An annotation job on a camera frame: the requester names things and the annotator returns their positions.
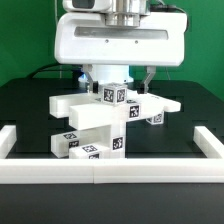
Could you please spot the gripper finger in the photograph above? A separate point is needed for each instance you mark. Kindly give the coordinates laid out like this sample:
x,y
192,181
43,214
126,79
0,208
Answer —
x,y
93,85
150,73

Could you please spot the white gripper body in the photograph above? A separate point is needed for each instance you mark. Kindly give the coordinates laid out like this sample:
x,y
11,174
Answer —
x,y
119,32

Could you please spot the white tagged cube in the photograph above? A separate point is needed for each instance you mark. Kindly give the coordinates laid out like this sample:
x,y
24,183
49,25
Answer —
x,y
114,93
156,120

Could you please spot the white chair back frame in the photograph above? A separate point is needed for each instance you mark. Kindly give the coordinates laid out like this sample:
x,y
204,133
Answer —
x,y
85,111

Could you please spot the white chair seat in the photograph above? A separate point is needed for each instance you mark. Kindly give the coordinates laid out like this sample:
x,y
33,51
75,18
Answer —
x,y
114,137

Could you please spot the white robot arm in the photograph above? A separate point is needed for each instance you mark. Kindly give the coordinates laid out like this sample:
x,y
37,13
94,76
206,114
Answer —
x,y
120,73

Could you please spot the white U-shaped fence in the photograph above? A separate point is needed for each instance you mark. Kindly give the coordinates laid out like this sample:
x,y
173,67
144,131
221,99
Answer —
x,y
209,169

